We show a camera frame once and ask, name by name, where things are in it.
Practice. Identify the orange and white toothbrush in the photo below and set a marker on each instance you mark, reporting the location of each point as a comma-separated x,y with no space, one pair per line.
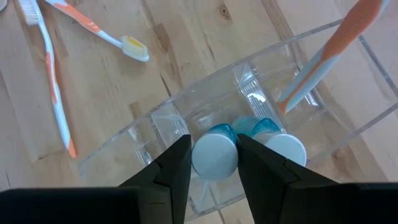
335,43
54,93
84,21

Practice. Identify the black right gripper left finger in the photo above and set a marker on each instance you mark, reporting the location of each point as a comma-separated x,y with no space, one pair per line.
124,205

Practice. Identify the small blue mouthwash bottle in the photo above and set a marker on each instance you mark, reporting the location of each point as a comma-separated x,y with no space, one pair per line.
214,155
289,149

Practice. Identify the clear acrylic organizer holder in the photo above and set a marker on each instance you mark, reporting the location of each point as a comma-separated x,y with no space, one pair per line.
255,93

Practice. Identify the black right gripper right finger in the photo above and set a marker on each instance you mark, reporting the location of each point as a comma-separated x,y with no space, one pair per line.
295,199

